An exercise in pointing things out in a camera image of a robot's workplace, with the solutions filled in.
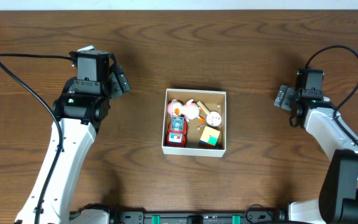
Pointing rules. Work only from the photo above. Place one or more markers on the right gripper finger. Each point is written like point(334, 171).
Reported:
point(289, 98)
point(281, 95)

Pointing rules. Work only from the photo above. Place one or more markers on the white cardboard box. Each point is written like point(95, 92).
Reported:
point(214, 101)

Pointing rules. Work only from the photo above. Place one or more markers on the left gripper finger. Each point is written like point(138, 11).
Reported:
point(115, 87)
point(121, 79)

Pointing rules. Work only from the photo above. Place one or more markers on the white duck toy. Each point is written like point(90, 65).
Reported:
point(189, 110)

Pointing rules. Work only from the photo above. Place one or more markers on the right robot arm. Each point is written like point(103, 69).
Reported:
point(310, 110)

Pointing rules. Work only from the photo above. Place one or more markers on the colourful puzzle cube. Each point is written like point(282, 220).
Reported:
point(209, 137)

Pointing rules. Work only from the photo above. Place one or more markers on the red toy car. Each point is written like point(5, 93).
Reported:
point(177, 131)

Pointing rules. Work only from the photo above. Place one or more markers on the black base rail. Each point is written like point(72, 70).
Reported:
point(252, 214)

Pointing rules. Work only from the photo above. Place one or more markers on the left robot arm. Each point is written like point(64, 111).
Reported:
point(80, 109)

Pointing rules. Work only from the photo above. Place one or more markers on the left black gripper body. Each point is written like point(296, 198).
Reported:
point(119, 82)

